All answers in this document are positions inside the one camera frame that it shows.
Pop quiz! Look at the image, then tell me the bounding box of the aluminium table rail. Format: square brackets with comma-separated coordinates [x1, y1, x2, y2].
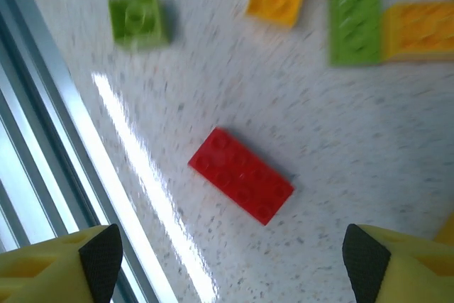
[0, 0, 178, 303]

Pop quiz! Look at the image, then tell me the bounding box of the long green lego brick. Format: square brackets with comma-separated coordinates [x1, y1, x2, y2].
[326, 0, 386, 68]

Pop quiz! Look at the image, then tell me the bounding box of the small green lego brick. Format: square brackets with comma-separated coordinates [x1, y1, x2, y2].
[108, 0, 175, 50]

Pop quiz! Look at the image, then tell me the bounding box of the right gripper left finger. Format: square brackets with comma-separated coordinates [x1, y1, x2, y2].
[0, 224, 124, 303]

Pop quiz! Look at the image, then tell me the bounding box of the red lego brick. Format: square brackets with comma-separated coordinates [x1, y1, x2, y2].
[187, 127, 295, 226]

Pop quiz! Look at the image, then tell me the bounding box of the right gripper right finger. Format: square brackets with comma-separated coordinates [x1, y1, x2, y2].
[343, 224, 454, 303]

